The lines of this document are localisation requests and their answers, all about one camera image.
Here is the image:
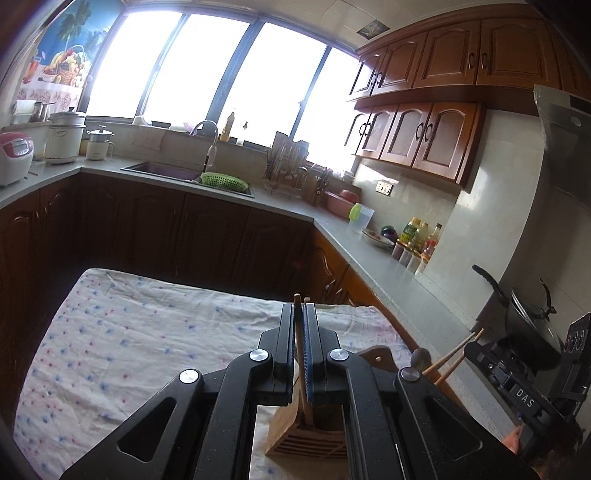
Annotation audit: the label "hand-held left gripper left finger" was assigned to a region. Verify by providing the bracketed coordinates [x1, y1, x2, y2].
[60, 302, 296, 480]

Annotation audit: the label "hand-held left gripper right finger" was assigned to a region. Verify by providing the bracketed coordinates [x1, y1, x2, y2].
[302, 302, 532, 480]

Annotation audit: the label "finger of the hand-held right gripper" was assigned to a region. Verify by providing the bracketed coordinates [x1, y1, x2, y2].
[463, 339, 509, 389]

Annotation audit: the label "plain light wooden chopstick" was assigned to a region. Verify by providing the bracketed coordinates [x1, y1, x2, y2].
[434, 339, 478, 386]

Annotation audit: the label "wooden utensil holder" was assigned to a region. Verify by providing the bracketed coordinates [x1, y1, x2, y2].
[264, 344, 446, 462]

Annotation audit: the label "person's right hand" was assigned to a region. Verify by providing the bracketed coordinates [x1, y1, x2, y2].
[505, 424, 526, 456]

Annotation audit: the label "gas stove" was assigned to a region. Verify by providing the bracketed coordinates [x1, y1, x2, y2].
[489, 337, 555, 393]

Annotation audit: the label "black wok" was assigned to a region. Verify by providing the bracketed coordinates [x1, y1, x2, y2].
[472, 264, 564, 370]

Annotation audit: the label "grey kitchen countertop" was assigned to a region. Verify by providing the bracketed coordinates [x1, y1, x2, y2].
[0, 154, 522, 416]

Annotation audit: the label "white plate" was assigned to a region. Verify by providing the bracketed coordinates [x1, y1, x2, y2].
[361, 228, 395, 249]

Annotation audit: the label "clear pitcher with green lid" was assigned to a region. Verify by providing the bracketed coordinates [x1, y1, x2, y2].
[348, 203, 375, 236]

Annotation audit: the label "pink lidded container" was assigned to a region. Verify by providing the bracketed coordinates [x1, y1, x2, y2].
[325, 189, 360, 217]

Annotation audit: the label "yellow oil bottle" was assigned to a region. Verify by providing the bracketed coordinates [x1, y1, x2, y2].
[399, 217, 421, 250]

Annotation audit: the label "white floral tablecloth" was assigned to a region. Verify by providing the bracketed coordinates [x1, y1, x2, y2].
[13, 268, 416, 480]

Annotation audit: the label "knife and scissors holder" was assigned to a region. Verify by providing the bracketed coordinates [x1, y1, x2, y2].
[314, 166, 331, 206]

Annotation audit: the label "wooden lower cabinets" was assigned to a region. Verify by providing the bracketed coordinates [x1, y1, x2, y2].
[0, 173, 462, 402]

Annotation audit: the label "wooden cabinets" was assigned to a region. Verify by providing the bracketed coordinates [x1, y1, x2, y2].
[0, 173, 462, 402]
[346, 16, 591, 188]

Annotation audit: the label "green plastic basket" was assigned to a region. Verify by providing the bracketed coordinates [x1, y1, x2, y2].
[200, 172, 250, 190]

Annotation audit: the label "dish rack with boards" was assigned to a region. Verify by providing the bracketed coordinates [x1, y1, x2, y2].
[264, 131, 310, 199]

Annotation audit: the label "curved steel faucet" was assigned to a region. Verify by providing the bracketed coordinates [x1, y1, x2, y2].
[189, 120, 220, 174]

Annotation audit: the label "kitchen sink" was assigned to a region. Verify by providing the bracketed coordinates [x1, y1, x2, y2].
[121, 160, 254, 199]

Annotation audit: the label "grey range hood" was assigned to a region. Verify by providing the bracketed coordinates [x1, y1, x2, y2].
[533, 84, 591, 204]

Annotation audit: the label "small white electric pot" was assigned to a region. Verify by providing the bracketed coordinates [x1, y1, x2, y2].
[87, 124, 115, 161]

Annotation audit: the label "wooden upper cabinets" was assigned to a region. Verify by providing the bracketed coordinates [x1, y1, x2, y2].
[346, 16, 591, 188]

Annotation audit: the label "large kitchen window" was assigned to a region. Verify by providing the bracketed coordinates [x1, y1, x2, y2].
[85, 9, 370, 174]

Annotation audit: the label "large white slow cooker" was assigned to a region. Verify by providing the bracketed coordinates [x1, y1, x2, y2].
[45, 107, 87, 164]

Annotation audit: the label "white and red rice cooker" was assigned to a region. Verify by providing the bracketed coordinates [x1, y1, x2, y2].
[0, 132, 34, 186]

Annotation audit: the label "wok lid with black handle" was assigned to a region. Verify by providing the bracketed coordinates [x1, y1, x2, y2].
[508, 277, 566, 352]

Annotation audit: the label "fruit and palm wall poster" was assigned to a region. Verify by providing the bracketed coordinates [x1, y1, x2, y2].
[18, 0, 114, 109]

